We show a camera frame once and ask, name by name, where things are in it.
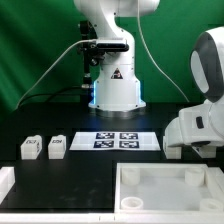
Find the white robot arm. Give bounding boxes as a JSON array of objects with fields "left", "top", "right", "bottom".
[{"left": 74, "top": 0, "right": 224, "bottom": 148}]

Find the white square table top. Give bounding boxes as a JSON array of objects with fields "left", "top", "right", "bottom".
[{"left": 114, "top": 163, "right": 224, "bottom": 213}]

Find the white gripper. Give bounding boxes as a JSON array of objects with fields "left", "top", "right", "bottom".
[{"left": 165, "top": 105, "right": 224, "bottom": 147}]

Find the grey cable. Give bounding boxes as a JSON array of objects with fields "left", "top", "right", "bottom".
[{"left": 15, "top": 39, "right": 98, "bottom": 110}]

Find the white sheet with tags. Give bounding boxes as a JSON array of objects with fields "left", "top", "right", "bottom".
[{"left": 70, "top": 131, "right": 160, "bottom": 151}]

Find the black cable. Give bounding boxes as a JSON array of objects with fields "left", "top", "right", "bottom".
[{"left": 19, "top": 87, "right": 83, "bottom": 107}]

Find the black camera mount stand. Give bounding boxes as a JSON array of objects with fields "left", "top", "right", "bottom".
[{"left": 79, "top": 20, "right": 99, "bottom": 103}]

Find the white left edge bracket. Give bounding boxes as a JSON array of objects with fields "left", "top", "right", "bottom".
[{"left": 0, "top": 167, "right": 15, "bottom": 204}]

